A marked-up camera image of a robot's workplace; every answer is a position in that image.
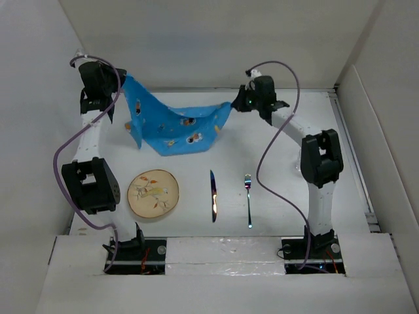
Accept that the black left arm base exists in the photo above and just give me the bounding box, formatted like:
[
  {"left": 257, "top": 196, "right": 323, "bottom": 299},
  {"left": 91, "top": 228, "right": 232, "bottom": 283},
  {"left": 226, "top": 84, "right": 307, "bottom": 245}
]
[{"left": 103, "top": 237, "right": 167, "bottom": 275}]

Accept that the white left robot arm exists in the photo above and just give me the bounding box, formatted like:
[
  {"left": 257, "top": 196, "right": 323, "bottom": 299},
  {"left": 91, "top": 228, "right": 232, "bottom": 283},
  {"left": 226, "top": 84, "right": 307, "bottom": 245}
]
[{"left": 61, "top": 56, "right": 146, "bottom": 260}]

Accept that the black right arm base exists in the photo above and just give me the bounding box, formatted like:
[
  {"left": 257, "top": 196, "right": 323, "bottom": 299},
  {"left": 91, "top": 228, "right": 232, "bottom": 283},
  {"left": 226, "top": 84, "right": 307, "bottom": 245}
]
[{"left": 276, "top": 237, "right": 346, "bottom": 275}]

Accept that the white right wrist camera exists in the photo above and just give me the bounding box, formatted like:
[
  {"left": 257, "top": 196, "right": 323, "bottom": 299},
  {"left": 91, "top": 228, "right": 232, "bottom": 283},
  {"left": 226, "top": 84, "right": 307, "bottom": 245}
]
[{"left": 245, "top": 68, "right": 262, "bottom": 80}]

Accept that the blue space-print cloth placemat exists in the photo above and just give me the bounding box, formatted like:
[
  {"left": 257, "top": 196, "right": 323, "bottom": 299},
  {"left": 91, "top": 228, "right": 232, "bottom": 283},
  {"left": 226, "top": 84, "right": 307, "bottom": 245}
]
[{"left": 122, "top": 75, "right": 232, "bottom": 156}]

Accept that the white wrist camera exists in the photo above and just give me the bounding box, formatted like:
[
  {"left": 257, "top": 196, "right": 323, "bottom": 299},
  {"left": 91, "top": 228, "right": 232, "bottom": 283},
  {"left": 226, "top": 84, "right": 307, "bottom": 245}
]
[
  {"left": 245, "top": 68, "right": 262, "bottom": 80},
  {"left": 69, "top": 49, "right": 89, "bottom": 69}
]

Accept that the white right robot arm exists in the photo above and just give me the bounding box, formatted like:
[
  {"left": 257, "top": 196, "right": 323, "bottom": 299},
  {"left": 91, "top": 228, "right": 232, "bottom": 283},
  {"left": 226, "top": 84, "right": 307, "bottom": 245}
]
[{"left": 232, "top": 70, "right": 344, "bottom": 258}]

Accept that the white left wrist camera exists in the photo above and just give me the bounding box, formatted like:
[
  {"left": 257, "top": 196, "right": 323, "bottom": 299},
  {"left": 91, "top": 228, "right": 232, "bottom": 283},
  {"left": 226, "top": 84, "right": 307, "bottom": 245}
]
[{"left": 69, "top": 49, "right": 89, "bottom": 69}]

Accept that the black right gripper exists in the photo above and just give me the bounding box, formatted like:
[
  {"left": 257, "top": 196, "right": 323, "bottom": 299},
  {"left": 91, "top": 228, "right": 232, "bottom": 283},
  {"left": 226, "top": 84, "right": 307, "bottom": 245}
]
[{"left": 231, "top": 84, "right": 263, "bottom": 113}]

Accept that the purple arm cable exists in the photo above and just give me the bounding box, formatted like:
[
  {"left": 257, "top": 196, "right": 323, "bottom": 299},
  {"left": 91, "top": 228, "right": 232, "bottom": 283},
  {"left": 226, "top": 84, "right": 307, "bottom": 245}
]
[
  {"left": 52, "top": 55, "right": 124, "bottom": 272},
  {"left": 247, "top": 60, "right": 328, "bottom": 272}
]

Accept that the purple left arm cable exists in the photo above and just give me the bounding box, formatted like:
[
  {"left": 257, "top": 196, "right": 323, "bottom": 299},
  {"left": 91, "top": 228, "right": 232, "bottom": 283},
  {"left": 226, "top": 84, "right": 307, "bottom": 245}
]
[{"left": 52, "top": 55, "right": 124, "bottom": 272}]

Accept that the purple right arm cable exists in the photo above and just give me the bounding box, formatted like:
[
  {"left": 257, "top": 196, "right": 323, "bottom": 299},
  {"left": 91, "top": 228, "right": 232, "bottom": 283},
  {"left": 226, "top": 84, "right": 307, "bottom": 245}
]
[{"left": 247, "top": 60, "right": 328, "bottom": 272}]

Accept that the round bird-painted plate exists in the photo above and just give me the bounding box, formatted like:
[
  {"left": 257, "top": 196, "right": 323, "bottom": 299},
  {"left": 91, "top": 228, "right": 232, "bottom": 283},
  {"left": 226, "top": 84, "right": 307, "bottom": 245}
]
[{"left": 127, "top": 169, "right": 179, "bottom": 219}]

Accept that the clear plastic cup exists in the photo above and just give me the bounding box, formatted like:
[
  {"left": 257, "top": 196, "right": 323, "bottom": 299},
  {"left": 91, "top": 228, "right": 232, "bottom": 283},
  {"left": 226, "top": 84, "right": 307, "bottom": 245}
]
[{"left": 295, "top": 150, "right": 301, "bottom": 175}]

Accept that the iridescent table knife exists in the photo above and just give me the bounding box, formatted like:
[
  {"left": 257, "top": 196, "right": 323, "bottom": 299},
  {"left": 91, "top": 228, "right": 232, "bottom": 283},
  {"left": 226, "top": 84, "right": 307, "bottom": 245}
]
[{"left": 209, "top": 170, "right": 217, "bottom": 223}]

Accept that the iridescent fork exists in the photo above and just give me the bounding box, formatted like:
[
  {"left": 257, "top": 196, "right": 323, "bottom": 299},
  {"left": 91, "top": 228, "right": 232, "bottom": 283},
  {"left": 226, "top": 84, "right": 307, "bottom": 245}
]
[{"left": 244, "top": 174, "right": 253, "bottom": 229}]

